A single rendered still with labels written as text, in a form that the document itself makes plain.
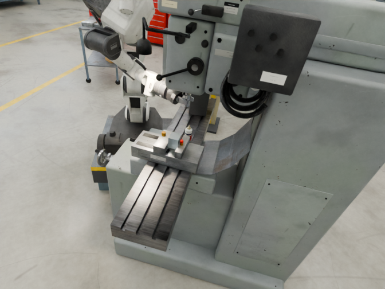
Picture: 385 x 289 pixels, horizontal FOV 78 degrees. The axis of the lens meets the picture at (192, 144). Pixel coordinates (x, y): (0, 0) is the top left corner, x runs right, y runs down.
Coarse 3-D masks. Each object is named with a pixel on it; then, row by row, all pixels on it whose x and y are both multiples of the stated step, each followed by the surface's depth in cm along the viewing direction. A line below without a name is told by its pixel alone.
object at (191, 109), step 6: (192, 96) 155; (198, 96) 155; (204, 96) 154; (192, 102) 157; (198, 102) 157; (204, 102) 157; (192, 108) 160; (198, 108) 160; (204, 108) 160; (192, 114) 163; (198, 114) 163; (204, 114) 163
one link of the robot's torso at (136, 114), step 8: (120, 80) 175; (128, 96) 181; (136, 96) 181; (144, 96) 182; (128, 104) 186; (136, 104) 195; (128, 112) 200; (136, 112) 197; (144, 112) 203; (128, 120) 204; (136, 120) 204; (144, 120) 206
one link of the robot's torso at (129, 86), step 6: (120, 42) 157; (132, 54) 164; (138, 54) 165; (126, 78) 172; (126, 84) 172; (132, 84) 173; (138, 84) 173; (126, 90) 175; (132, 90) 175; (138, 90) 176
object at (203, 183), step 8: (152, 128) 159; (136, 160) 134; (144, 160) 134; (136, 168) 136; (192, 176) 130; (200, 176) 130; (208, 176) 130; (216, 176) 131; (192, 184) 134; (200, 184) 132; (208, 184) 131; (208, 192) 134
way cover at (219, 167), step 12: (204, 144) 151; (216, 144) 149; (228, 144) 141; (240, 144) 128; (204, 156) 141; (228, 156) 131; (240, 156) 118; (204, 168) 132; (216, 168) 129; (228, 168) 122
